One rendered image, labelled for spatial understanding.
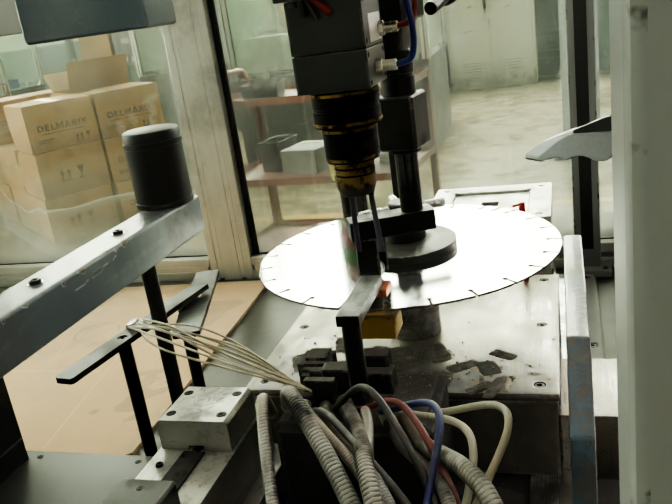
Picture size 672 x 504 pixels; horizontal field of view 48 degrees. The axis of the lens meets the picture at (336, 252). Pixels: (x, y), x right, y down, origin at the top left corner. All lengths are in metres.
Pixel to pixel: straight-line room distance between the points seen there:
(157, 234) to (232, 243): 0.68
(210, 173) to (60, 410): 0.52
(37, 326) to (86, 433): 0.43
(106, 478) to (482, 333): 0.42
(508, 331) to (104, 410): 0.53
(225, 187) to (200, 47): 0.25
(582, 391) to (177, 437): 0.37
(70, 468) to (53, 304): 0.24
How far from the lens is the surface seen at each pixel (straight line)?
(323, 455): 0.56
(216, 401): 0.71
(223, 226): 1.40
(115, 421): 1.02
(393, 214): 0.73
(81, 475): 0.78
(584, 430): 0.48
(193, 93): 1.36
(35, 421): 1.08
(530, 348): 0.81
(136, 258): 0.70
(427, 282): 0.73
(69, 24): 0.63
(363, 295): 0.63
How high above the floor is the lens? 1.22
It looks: 18 degrees down
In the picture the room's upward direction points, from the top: 8 degrees counter-clockwise
